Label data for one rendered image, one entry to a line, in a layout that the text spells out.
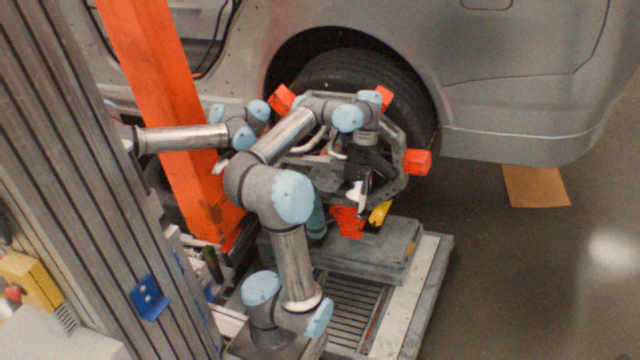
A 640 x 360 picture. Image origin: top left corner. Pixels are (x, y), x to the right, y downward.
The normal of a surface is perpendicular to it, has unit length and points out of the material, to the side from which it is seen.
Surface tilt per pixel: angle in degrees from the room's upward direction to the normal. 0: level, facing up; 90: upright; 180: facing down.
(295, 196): 82
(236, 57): 90
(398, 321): 0
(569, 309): 0
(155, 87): 90
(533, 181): 1
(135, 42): 90
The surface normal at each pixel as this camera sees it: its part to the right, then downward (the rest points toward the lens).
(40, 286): 0.88, 0.19
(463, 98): -0.39, 0.63
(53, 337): -0.15, -0.76
